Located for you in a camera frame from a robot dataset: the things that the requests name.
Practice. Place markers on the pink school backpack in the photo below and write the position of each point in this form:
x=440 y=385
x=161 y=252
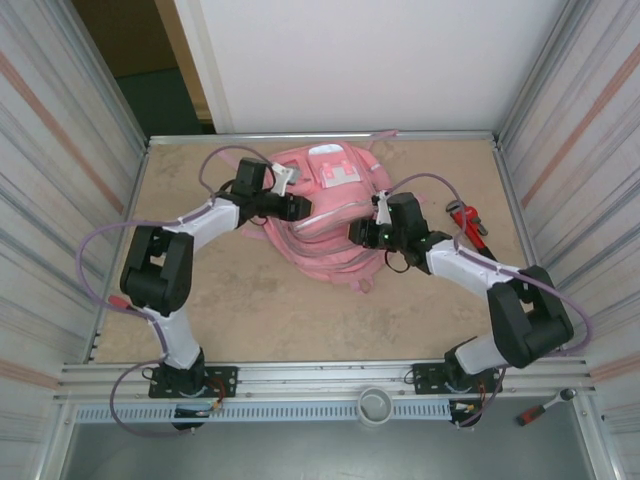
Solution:
x=330 y=220

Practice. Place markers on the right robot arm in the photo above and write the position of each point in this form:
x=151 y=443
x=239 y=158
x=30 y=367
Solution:
x=530 y=320

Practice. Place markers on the red pipe wrench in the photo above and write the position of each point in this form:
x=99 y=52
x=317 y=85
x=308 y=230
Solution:
x=470 y=220

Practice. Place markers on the grey round cup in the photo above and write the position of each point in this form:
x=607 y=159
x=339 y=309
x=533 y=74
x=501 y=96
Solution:
x=375 y=415

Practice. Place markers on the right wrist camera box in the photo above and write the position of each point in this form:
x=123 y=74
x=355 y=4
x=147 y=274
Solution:
x=382 y=210

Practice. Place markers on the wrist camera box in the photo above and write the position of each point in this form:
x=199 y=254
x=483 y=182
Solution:
x=382 y=210
x=286 y=177

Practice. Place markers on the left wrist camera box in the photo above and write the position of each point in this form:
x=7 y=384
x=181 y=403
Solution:
x=286 y=177

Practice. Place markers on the white door frame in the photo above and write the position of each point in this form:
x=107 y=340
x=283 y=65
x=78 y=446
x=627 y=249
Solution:
x=200 y=60

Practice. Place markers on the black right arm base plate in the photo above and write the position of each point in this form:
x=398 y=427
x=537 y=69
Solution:
x=425 y=380

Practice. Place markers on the aluminium table frame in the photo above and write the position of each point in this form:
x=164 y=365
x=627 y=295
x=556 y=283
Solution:
x=325 y=372

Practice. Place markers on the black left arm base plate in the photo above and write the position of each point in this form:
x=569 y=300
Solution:
x=225 y=382

